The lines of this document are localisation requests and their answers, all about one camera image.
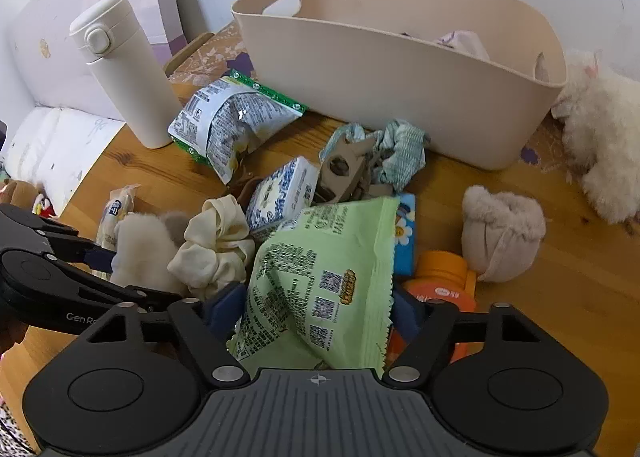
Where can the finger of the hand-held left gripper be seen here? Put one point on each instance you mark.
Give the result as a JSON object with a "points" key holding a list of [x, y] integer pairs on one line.
{"points": [[102, 259], [130, 294]]}

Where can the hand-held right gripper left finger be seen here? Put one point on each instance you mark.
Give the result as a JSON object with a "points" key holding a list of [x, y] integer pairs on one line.
{"points": [[231, 308]]}

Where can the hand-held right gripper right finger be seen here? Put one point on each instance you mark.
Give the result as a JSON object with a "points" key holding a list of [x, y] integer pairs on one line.
{"points": [[406, 313]]}

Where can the orange bottle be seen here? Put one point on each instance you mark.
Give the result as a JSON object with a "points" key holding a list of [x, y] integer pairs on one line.
{"points": [[440, 282]]}

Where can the cream satin scrunchie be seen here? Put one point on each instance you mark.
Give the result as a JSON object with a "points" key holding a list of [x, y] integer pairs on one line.
{"points": [[215, 242]]}

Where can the light green snack packet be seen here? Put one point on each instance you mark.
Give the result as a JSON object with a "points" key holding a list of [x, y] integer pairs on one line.
{"points": [[320, 257]]}

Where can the blue white tissue pack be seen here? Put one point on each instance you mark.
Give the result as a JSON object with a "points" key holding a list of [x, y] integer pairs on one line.
{"points": [[280, 197]]}

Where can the green plaid scrunchie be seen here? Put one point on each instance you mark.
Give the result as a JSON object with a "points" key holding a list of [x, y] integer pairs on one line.
{"points": [[400, 157]]}

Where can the silver green snack packet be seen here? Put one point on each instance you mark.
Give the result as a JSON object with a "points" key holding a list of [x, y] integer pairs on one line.
{"points": [[225, 127]]}

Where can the beige plastic storage basket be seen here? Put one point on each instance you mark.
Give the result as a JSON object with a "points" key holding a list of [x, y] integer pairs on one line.
{"points": [[375, 87]]}

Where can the wooden desktop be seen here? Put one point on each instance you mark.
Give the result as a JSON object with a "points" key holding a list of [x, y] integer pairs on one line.
{"points": [[575, 262]]}

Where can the person's left hand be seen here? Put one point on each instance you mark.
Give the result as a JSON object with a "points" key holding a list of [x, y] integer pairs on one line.
{"points": [[11, 337]]}

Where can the small white snack packet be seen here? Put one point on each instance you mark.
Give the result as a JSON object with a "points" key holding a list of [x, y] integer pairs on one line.
{"points": [[115, 209]]}

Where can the small red white figurine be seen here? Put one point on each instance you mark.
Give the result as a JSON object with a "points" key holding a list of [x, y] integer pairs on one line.
{"points": [[45, 204]]}

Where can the blue flower print packet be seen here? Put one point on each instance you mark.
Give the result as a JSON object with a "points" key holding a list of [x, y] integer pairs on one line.
{"points": [[405, 237]]}

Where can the small brown plush toy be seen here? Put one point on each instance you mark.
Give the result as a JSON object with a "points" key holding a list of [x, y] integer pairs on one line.
{"points": [[17, 192]]}

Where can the brown cardboard piece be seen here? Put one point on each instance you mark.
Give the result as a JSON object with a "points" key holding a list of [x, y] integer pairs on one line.
{"points": [[345, 172]]}

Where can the black white patterned cloth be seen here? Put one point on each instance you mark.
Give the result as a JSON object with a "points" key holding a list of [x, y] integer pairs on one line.
{"points": [[10, 429]]}

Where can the white thermos bottle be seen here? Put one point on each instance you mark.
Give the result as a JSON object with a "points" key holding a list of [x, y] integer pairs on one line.
{"points": [[130, 87]]}

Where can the brown floral table mat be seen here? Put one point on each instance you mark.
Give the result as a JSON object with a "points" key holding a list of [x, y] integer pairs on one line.
{"points": [[220, 52]]}

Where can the white plush toy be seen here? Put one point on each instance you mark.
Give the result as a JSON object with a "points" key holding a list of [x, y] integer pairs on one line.
{"points": [[605, 137]]}

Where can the lavender cloth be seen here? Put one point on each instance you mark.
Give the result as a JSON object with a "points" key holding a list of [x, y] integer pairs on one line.
{"points": [[460, 43]]}

